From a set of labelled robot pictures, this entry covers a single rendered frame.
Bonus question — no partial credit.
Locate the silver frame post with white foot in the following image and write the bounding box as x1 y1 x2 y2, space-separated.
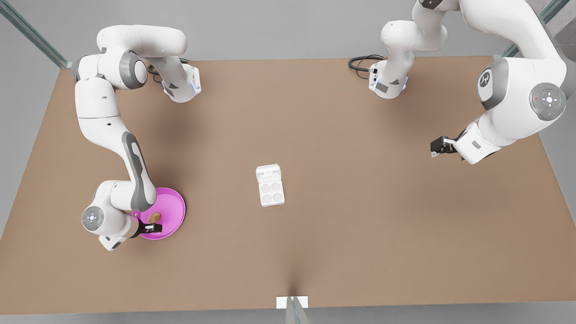
276 296 311 324

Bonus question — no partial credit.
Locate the black cable loop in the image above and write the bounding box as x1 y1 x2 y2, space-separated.
146 58 191 84
348 54 387 81

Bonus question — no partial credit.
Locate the pink round plate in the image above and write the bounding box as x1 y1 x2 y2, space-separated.
132 187 186 241

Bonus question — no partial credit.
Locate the white egg box base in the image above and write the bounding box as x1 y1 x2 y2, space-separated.
258 180 286 208

